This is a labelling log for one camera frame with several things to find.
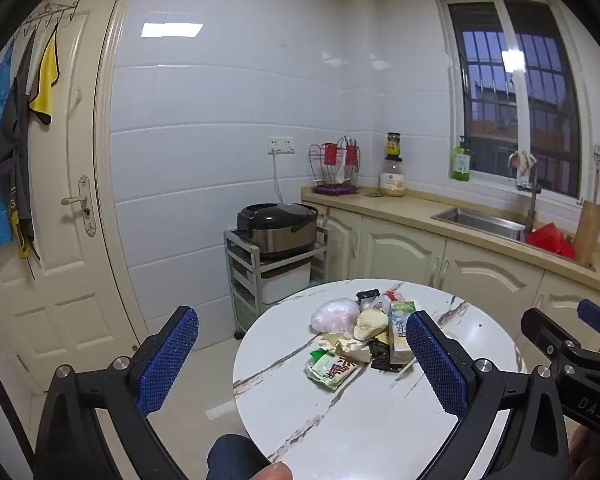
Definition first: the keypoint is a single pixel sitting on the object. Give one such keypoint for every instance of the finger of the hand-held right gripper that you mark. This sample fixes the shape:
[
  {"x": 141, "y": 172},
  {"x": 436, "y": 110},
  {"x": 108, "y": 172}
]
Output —
[
  {"x": 540, "y": 327},
  {"x": 597, "y": 316}
]

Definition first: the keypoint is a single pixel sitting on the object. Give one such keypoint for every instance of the pink plastic bag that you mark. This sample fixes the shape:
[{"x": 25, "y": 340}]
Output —
[{"x": 332, "y": 316}]

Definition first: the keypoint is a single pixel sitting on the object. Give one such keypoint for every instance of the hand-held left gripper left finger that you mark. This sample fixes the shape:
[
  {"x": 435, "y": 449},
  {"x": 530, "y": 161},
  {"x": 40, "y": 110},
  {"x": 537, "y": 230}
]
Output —
[{"x": 167, "y": 360}]

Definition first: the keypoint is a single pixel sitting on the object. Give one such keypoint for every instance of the small yellow label jar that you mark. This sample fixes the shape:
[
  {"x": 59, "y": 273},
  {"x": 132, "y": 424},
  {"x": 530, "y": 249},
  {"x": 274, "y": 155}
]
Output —
[{"x": 393, "y": 147}]

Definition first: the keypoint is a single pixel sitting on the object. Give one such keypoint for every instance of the red plastic bag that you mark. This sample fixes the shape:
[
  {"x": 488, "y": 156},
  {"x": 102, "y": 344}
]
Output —
[{"x": 550, "y": 240}]

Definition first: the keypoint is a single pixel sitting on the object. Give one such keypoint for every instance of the black wrapper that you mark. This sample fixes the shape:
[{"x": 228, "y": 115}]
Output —
[{"x": 382, "y": 360}]

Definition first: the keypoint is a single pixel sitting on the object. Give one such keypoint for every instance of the beige paper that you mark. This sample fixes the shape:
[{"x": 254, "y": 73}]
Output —
[{"x": 347, "y": 346}]

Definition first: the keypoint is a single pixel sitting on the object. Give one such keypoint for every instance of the barred window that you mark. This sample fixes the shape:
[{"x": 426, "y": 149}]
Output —
[{"x": 540, "y": 110}]

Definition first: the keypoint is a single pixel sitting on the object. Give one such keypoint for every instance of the beige ginger lump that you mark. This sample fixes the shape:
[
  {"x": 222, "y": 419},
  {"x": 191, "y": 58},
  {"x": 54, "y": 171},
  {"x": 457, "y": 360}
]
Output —
[{"x": 371, "y": 324}]

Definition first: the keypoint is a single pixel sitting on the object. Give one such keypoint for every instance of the glass jar with black lid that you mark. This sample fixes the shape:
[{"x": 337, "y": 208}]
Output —
[{"x": 392, "y": 180}]

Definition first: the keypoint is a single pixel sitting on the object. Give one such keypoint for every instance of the black and silver rice cooker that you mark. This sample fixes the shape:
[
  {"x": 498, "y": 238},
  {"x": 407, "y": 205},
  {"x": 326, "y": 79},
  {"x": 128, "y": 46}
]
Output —
[{"x": 275, "y": 230}]

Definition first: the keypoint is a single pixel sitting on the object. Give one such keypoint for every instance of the cream panel door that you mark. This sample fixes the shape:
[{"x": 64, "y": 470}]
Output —
[{"x": 55, "y": 310}]

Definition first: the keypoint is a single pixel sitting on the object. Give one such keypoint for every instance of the white storage bin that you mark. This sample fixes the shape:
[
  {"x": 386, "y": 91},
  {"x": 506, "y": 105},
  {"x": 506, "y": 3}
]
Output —
[{"x": 285, "y": 282}]

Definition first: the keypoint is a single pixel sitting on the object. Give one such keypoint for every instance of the person's left hand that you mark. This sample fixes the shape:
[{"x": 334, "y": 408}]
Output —
[{"x": 272, "y": 472}]

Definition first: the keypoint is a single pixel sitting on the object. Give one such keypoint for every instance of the over-door hook rack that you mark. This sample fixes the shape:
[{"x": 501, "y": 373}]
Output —
[{"x": 55, "y": 7}]

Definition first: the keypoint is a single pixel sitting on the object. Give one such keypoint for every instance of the cream kitchen cabinet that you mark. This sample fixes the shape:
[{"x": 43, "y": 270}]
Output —
[{"x": 395, "y": 250}]

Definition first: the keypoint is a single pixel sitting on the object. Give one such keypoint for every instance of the grey apron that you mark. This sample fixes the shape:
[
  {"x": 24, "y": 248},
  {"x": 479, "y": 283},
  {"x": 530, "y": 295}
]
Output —
[{"x": 12, "y": 150}]

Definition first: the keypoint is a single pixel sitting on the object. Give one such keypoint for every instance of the beige kitchen countertop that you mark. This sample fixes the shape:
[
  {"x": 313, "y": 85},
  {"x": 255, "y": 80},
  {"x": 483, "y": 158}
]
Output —
[{"x": 410, "y": 207}]

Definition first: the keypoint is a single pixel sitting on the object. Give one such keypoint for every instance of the metal faucet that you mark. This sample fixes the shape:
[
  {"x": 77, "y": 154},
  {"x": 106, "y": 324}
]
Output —
[{"x": 532, "y": 205}]

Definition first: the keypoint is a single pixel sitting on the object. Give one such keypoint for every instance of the knotted black plastic bag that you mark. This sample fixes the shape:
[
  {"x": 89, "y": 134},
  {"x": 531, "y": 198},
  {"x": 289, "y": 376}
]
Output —
[{"x": 367, "y": 293}]

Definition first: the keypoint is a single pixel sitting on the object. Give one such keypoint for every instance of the green dish soap bottle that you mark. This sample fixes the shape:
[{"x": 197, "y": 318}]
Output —
[{"x": 461, "y": 162}]

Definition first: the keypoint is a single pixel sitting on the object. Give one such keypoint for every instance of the pink rag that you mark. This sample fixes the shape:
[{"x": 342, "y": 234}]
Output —
[{"x": 522, "y": 160}]

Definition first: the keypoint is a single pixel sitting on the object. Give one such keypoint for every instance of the green drink carton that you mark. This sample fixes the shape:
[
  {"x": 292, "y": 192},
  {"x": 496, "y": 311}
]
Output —
[{"x": 401, "y": 330}]

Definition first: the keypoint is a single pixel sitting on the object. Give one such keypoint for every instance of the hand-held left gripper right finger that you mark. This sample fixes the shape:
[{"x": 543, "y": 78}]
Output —
[{"x": 435, "y": 365}]

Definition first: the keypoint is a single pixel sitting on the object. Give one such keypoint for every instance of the red and white snack wrapper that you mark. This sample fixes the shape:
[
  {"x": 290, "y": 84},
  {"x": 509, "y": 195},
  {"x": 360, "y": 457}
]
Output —
[{"x": 391, "y": 295}]

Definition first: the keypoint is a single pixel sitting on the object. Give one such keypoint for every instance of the stainless steel sink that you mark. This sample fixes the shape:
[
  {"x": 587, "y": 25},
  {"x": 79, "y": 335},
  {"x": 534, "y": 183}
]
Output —
[{"x": 480, "y": 222}]

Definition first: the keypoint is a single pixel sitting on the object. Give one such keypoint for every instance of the yellow cloth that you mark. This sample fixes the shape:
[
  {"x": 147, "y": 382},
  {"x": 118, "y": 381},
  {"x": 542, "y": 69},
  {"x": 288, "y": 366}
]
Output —
[{"x": 45, "y": 85}]

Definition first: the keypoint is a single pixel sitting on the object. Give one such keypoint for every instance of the green snack packet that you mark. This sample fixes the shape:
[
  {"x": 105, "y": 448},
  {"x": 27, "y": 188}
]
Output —
[{"x": 330, "y": 370}]

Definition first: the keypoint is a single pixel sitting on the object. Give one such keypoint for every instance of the white wall socket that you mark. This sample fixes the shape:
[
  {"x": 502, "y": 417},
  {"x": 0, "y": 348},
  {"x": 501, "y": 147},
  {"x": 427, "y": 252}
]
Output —
[{"x": 281, "y": 145}]

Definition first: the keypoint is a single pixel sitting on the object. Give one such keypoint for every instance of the wooden cutting board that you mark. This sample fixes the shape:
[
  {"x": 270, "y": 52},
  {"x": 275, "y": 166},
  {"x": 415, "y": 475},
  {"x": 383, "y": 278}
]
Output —
[{"x": 587, "y": 232}]

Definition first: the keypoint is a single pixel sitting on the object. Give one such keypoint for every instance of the person's leg in dark trousers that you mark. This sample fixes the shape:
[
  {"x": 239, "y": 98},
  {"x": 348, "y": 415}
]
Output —
[{"x": 232, "y": 457}]

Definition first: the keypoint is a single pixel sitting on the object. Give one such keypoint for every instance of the white plastic spoon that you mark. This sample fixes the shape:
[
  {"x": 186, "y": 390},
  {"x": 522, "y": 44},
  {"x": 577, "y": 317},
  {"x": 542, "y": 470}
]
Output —
[{"x": 340, "y": 175}]

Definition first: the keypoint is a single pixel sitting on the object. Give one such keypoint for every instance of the grey storage cart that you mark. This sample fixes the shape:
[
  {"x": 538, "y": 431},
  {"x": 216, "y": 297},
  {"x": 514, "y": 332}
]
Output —
[{"x": 242, "y": 270}]

